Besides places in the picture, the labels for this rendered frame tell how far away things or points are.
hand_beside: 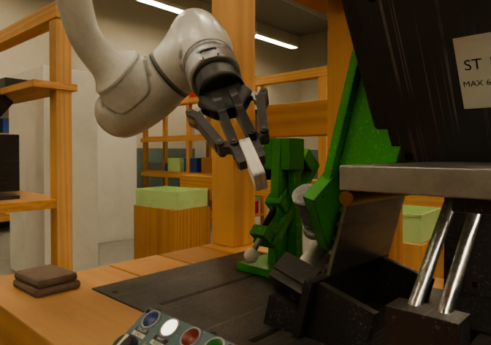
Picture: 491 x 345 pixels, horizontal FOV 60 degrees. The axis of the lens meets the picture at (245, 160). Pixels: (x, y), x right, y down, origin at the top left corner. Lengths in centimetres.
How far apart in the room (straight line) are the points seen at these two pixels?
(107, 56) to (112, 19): 802
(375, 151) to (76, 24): 51
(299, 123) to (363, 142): 62
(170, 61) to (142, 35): 835
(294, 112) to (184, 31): 48
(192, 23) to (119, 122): 22
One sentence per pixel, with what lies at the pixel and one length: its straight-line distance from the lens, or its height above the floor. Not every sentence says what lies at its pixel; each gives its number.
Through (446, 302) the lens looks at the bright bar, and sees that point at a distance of 41.
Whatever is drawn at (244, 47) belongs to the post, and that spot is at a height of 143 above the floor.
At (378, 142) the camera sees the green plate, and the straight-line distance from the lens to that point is 51.
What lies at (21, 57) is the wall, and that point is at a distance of 787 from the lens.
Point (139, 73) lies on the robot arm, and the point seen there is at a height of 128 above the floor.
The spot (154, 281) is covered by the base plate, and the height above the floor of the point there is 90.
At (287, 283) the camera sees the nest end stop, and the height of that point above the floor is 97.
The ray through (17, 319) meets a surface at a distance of 74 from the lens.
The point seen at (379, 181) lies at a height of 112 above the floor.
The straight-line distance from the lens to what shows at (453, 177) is 29.
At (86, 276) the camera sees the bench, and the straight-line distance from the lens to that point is 99.
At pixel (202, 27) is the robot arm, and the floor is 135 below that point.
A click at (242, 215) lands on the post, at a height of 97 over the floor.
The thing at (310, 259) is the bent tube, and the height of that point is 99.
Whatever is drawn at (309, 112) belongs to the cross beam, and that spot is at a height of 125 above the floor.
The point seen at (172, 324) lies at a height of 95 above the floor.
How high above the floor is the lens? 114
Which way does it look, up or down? 1 degrees down
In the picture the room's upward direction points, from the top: straight up
